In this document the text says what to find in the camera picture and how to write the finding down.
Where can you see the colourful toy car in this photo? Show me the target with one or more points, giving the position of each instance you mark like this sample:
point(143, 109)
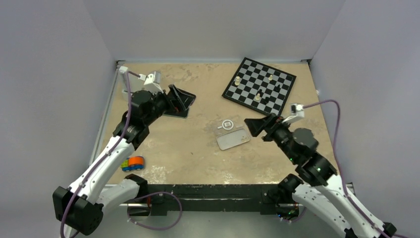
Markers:
point(133, 163)

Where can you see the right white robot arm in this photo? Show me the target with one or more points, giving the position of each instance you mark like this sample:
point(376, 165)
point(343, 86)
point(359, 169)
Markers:
point(317, 185)

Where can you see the white phone case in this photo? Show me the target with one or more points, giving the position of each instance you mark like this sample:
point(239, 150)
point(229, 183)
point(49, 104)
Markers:
point(232, 139)

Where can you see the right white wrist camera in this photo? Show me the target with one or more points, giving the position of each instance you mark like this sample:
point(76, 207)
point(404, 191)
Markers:
point(297, 113)

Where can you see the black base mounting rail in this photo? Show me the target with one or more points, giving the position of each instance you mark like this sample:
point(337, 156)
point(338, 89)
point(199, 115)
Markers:
point(266, 199)

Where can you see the black white chessboard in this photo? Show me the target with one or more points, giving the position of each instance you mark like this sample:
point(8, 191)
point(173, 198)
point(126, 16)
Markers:
point(254, 76)

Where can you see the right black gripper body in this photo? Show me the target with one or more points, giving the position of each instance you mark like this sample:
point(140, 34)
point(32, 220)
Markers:
point(275, 126)

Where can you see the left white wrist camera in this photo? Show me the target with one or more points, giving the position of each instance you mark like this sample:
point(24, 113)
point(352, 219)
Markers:
point(151, 82)

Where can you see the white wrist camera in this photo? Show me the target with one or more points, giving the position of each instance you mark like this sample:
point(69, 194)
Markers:
point(151, 82)
point(297, 113)

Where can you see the white chess piece left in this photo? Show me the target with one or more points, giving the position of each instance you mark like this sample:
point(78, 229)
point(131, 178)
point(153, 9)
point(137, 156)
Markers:
point(237, 80)

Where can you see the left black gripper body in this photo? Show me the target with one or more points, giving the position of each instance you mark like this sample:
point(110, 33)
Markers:
point(165, 100)

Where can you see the white dispenser stand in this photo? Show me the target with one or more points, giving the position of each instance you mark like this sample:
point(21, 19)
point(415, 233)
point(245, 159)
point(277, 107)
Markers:
point(126, 88)

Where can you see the clear phone case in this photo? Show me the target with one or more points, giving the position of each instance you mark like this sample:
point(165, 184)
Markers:
point(227, 124)

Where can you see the phone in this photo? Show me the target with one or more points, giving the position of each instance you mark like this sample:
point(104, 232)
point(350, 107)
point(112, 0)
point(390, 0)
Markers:
point(178, 113)

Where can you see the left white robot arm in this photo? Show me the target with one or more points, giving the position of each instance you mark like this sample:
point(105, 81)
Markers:
point(82, 205)

